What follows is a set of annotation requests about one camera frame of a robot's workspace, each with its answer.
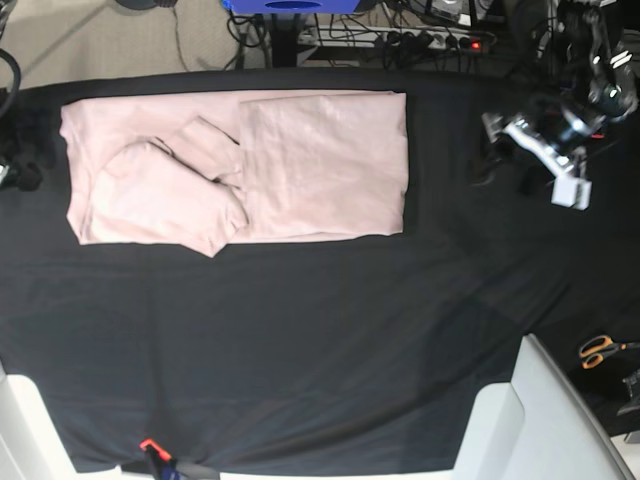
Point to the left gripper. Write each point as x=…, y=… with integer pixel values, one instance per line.
x=556, y=141

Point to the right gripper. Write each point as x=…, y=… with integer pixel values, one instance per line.
x=27, y=149

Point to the pale pink T-shirt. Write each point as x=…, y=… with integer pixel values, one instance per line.
x=207, y=170

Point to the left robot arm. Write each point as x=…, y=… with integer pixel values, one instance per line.
x=582, y=82

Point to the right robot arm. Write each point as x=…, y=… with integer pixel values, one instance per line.
x=10, y=104

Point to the white power strip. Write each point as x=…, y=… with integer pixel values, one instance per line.
x=437, y=38

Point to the black table cloth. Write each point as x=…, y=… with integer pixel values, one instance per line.
x=348, y=358

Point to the blue plastic bin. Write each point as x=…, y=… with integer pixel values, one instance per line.
x=249, y=7

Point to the black table stand pole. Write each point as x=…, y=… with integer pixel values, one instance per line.
x=284, y=32

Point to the orange handled scissors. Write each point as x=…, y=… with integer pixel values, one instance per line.
x=596, y=350

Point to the white table frame right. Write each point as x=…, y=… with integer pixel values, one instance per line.
x=536, y=426

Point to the white table frame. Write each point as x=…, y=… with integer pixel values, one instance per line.
x=31, y=448
x=536, y=426

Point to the white table frame left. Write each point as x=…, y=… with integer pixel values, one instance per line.
x=31, y=448

